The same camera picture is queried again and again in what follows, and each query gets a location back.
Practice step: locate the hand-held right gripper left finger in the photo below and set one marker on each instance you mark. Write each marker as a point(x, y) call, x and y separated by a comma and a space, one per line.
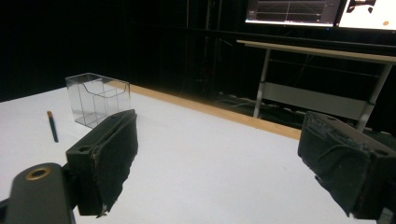
point(109, 161)

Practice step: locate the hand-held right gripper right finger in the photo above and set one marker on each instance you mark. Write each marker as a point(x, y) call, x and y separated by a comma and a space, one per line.
point(348, 165)

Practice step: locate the clear acrylic organizer box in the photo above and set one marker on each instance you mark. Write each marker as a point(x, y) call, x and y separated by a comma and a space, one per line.
point(93, 99)

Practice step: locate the dark blue pencil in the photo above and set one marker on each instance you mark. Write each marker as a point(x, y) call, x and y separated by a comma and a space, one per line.
point(53, 127)

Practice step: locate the white metal stand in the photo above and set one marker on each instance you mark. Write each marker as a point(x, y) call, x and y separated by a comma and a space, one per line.
point(311, 96)

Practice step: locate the computer monitor with white screen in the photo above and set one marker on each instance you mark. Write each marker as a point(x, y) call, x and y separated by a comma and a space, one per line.
point(370, 15)

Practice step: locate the computer monitor with dark screen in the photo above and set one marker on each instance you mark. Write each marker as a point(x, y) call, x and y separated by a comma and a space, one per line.
point(292, 11)

